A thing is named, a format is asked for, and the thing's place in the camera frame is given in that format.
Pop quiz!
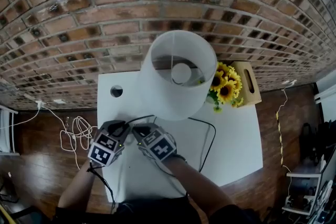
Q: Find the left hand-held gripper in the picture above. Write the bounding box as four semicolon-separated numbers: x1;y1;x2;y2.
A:
88;120;131;167

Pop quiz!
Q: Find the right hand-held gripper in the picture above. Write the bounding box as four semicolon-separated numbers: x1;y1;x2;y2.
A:
132;123;178;165

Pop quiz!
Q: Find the white table lamp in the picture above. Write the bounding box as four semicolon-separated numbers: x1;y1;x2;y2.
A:
136;30;218;122

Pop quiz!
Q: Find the black lamp cable with plug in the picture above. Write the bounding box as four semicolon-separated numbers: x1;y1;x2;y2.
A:
124;114;217;173

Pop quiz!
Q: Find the person's left forearm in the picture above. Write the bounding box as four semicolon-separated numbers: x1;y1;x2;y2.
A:
57;158;104;216

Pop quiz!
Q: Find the person's right forearm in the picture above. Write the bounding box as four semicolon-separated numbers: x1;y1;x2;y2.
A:
164;156;237;218

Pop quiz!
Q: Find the person's black clothing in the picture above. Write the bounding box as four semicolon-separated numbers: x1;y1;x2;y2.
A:
54;195;260;224

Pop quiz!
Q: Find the white square table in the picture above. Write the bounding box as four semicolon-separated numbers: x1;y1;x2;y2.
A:
96;70;264;204

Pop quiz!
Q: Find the yellow artificial sunflower bouquet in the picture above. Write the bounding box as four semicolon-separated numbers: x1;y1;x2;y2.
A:
206;61;244;113

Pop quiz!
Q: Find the white metal shelf rack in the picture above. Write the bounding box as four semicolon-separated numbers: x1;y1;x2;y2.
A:
0;104;20;157

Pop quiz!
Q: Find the wooden tissue box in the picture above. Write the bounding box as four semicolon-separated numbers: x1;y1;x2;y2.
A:
230;60;263;107

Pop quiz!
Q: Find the yellow black striped tape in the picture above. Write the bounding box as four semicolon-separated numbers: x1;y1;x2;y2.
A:
275;110;285;166

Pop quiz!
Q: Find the black office chair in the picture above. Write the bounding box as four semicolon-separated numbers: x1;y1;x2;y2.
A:
300;120;336;166

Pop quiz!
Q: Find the coiled white power strip cable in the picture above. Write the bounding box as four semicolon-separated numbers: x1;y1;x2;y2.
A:
39;106;99;170

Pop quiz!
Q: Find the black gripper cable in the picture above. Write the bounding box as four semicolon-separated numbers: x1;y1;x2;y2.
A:
156;157;188;197
86;162;117;215

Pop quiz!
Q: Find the thin white cable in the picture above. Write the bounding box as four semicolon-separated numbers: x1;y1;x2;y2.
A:
0;107;40;131

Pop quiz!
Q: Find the white charger cable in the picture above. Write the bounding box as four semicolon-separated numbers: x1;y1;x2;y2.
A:
277;88;292;201

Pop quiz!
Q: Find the white wall charger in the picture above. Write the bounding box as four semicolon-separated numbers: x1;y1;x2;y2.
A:
281;79;298;89

